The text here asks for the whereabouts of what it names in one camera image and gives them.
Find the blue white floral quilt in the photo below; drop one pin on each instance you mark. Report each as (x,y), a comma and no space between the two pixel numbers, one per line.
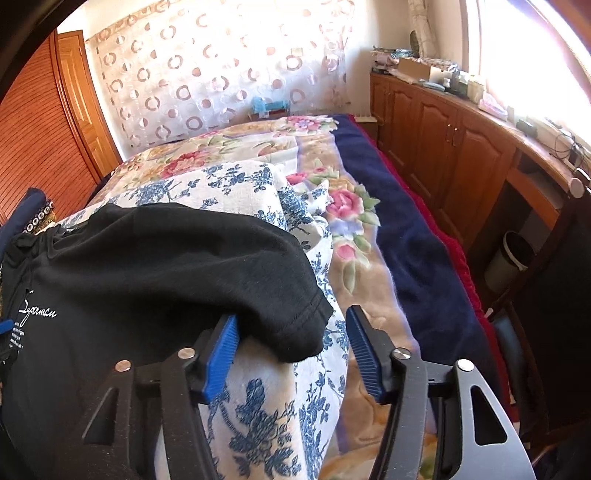
(272,420)

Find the cardboard box on cabinet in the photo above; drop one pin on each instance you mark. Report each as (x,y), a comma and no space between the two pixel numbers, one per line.
(412,68)

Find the wooden wardrobe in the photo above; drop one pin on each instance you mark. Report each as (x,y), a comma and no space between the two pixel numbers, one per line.
(54,136)

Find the blue toy on sill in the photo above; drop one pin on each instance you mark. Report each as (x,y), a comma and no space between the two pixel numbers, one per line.
(263,109)

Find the long wooden cabinet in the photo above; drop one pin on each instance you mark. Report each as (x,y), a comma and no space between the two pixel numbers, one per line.
(464,162)

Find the black t-shirt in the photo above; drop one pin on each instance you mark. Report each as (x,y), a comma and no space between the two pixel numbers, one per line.
(138,284)

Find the patterned folded garment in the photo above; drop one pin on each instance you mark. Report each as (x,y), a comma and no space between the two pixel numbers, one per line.
(43,219)

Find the pink rose floral blanket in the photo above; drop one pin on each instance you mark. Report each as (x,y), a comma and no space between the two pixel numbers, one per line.
(358,273)

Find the white trash bin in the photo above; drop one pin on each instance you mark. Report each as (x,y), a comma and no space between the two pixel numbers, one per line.
(514,256)

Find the navy folded garment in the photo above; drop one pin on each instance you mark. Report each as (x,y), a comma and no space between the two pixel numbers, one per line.
(33,202)

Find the red bed cover edge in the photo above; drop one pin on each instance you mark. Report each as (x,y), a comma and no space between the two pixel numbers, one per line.
(466,276)

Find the sheer circle pattern curtain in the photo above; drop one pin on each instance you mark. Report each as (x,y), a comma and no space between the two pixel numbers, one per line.
(176,69)

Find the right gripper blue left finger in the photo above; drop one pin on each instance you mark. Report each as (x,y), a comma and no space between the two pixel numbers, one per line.
(215,349)

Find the window with wooden frame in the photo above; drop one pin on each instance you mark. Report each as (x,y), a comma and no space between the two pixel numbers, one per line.
(530,60)

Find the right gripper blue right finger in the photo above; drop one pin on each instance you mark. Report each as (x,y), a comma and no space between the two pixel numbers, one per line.
(372,349)

